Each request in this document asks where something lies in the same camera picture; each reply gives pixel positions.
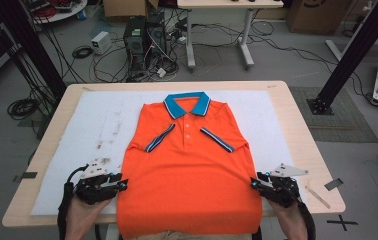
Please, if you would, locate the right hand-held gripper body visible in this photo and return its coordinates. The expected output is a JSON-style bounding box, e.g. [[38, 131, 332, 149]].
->
[[264, 163, 310, 208]]

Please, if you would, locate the small white box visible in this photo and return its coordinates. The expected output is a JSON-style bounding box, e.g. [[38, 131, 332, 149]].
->
[[90, 30, 112, 56]]

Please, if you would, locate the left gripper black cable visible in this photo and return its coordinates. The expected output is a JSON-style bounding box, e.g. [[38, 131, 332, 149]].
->
[[57, 164, 90, 240]]

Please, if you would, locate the grey tape strip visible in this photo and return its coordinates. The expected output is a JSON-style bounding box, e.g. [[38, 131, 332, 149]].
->
[[323, 177, 344, 192], [12, 171, 39, 183]]

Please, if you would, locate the black computer tower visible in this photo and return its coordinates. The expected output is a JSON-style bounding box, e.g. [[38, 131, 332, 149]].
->
[[145, 22, 169, 65], [122, 15, 148, 74]]

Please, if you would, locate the orange polo shirt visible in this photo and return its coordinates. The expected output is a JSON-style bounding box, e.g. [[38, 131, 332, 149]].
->
[[116, 91, 264, 240]]

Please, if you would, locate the white foam mat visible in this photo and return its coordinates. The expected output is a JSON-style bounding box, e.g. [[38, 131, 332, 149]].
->
[[30, 89, 306, 217]]

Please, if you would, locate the open cardboard box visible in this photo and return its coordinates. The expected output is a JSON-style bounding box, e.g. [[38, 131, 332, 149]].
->
[[102, 0, 160, 19]]

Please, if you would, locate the wooden desk with grey legs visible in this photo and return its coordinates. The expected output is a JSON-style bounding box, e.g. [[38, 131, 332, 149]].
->
[[176, 0, 285, 72]]

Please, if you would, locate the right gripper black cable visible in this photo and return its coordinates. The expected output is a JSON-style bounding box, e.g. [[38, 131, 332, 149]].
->
[[296, 199, 317, 240]]

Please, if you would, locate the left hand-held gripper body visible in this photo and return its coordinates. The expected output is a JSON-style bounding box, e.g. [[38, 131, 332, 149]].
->
[[75, 159, 119, 205]]

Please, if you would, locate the person's left hand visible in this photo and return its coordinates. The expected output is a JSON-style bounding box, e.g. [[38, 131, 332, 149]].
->
[[65, 194, 113, 229]]

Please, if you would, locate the round white table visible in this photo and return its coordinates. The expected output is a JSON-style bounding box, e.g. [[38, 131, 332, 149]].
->
[[22, 0, 88, 25]]

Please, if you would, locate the printed cardboard box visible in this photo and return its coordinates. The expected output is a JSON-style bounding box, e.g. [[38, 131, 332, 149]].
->
[[286, 0, 354, 36]]

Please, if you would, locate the coiled black cable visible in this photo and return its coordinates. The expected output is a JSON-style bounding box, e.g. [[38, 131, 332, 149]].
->
[[71, 45, 94, 60], [6, 97, 41, 121]]

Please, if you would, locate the thin wooden stick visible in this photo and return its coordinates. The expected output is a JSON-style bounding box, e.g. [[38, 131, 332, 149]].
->
[[304, 184, 332, 210]]

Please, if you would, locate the black metal stand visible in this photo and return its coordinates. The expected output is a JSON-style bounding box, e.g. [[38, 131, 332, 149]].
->
[[6, 0, 68, 101], [306, 0, 378, 116]]

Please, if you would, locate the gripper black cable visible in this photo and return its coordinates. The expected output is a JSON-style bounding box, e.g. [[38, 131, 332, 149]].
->
[[296, 199, 317, 240], [57, 164, 90, 240]]

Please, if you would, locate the person's right hand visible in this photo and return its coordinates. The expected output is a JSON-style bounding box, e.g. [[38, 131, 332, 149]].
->
[[266, 198, 307, 231]]

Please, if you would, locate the tangle of floor cables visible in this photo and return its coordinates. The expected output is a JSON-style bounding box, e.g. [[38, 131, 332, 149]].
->
[[89, 9, 375, 108]]

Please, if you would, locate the grey floor mat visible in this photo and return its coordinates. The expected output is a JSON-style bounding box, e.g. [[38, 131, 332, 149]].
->
[[289, 86, 378, 144]]

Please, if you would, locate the light wooden table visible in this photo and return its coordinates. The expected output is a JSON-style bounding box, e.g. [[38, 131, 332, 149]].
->
[[1, 80, 347, 228]]

